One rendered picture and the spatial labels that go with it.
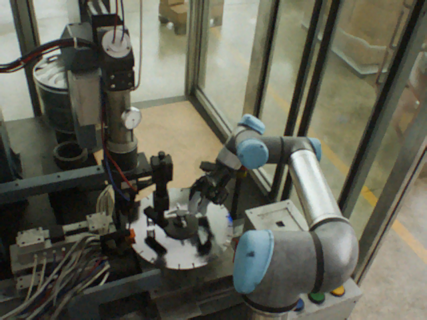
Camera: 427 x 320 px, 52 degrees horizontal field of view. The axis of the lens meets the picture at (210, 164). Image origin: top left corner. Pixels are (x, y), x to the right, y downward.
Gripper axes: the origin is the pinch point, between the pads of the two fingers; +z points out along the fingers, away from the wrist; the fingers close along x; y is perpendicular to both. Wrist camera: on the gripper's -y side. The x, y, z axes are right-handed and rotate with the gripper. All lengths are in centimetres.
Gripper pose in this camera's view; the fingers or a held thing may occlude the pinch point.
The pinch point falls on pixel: (191, 211)
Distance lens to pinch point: 136.3
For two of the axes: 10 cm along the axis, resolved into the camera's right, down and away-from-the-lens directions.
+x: 8.2, 3.7, 4.3
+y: 2.3, 4.8, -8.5
